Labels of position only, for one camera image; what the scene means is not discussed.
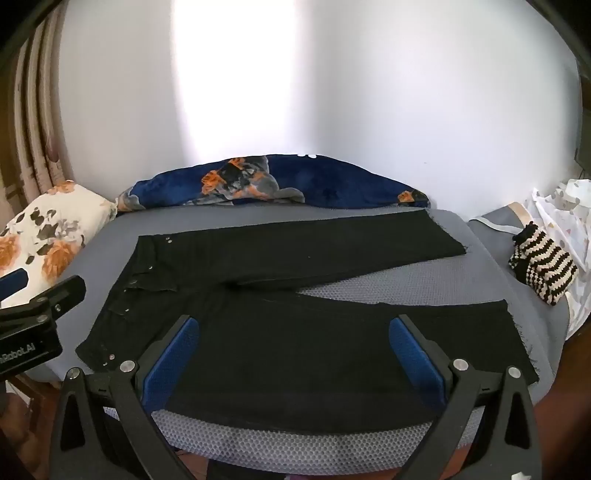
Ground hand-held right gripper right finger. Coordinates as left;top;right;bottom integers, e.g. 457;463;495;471
389;314;543;480

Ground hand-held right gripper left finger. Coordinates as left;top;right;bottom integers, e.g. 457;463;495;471
48;315;200;480

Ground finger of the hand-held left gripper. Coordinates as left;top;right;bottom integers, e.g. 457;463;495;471
0;269;31;308
0;275;87;330

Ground black pants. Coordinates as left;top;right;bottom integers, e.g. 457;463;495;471
75;209;541;437

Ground white floral pillow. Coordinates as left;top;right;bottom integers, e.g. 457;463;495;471
0;181;118;310

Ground grey mesh mattress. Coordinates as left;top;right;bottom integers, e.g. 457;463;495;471
44;203;571;467

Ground black cream striped knit bag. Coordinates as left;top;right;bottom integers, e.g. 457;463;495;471
508;222;579;306

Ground beige pleated curtain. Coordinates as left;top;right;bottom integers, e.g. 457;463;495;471
0;0;79;204

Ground blue floral blanket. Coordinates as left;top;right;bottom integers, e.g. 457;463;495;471
115;154;432;213

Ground pile of white clothes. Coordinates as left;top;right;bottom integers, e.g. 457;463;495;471
531;178;591;342

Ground grey cushion with beige strap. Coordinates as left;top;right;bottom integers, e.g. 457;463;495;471
468;203;539;278

